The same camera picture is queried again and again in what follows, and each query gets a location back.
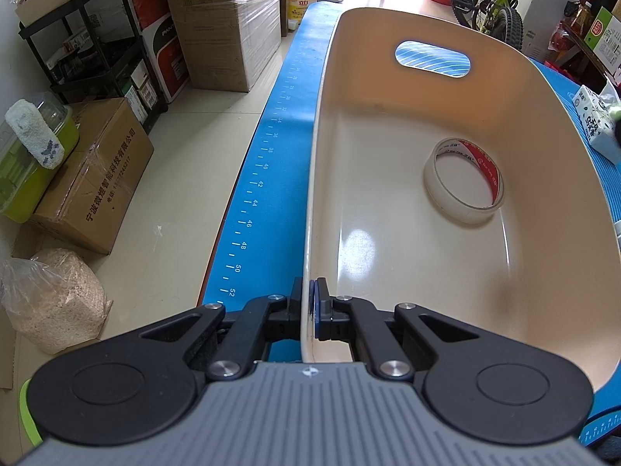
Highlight black shelf cart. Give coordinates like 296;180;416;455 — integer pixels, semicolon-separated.
18;0;170;135

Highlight white fluffy towel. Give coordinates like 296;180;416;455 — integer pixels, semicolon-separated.
5;99;67;170

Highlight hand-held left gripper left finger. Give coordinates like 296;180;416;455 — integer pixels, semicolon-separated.
140;276;310;382

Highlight amber drink bottle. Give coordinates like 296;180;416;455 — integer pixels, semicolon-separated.
569;2;595;36

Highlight green children's bicycle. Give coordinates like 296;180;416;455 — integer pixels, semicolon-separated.
448;0;526;52

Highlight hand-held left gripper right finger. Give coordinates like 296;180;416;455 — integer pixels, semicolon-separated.
313;278;482;381

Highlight white tissue pack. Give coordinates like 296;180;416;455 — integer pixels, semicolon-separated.
571;85;621;164

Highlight yellow detergent bottle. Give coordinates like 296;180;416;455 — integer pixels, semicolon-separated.
287;0;318;31

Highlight blue striped desk mat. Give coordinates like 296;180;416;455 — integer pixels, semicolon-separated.
196;1;621;447

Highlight green and white carton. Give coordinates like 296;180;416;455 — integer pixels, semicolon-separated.
582;7;621;70

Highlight cardboard box with red print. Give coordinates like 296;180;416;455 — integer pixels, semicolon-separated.
28;97;155;256

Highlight green container with clear lid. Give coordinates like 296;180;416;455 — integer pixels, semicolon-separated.
0;91;81;225

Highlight white appliance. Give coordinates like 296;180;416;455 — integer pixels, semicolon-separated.
521;0;598;64

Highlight white and red appliance box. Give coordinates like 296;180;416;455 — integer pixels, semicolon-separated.
141;14;191;104

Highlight cream plastic basket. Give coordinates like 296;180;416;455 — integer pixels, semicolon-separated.
300;7;621;394

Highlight plastic wrapped cardboard box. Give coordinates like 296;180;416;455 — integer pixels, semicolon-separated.
173;0;283;93

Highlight clear bag of grain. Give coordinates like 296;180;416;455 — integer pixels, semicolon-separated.
0;247;113;356

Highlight clear tape roll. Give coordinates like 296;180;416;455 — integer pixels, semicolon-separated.
423;137;505;225

